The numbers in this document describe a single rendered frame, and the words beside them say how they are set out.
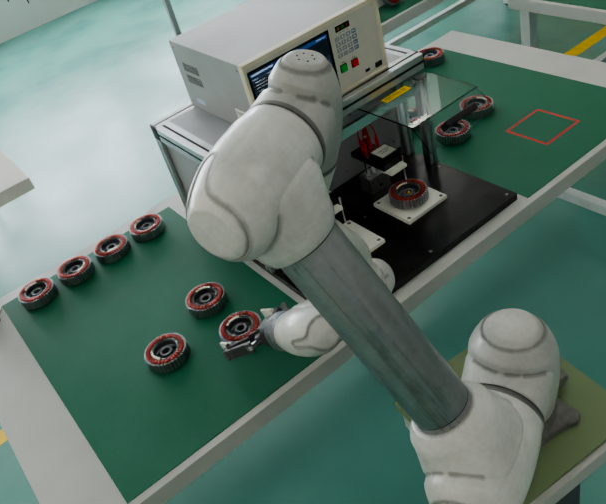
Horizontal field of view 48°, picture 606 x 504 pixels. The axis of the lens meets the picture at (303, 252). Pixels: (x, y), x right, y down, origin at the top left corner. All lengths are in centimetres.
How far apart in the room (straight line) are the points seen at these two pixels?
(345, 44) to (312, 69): 91
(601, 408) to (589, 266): 148
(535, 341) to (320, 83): 58
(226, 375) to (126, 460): 30
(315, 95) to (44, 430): 117
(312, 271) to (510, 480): 46
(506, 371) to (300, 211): 52
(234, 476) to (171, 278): 77
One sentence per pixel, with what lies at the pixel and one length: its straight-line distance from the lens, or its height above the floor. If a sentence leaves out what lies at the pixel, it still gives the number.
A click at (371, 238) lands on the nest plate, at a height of 78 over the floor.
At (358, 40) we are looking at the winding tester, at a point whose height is 123.
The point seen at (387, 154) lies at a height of 92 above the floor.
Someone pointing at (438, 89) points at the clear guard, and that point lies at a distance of 193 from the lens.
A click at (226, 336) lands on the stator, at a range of 173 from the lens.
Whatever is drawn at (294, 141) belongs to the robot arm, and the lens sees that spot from 89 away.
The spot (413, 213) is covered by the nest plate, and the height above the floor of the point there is 78.
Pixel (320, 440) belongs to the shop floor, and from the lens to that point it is 244.
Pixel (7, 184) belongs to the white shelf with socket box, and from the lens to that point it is 186.
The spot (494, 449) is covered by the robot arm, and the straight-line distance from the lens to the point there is 112.
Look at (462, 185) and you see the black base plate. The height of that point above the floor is 77.
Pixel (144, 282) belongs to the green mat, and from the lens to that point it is 208.
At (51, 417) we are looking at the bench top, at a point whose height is 75.
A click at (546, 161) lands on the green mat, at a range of 215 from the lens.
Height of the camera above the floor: 194
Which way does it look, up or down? 37 degrees down
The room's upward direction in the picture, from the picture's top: 17 degrees counter-clockwise
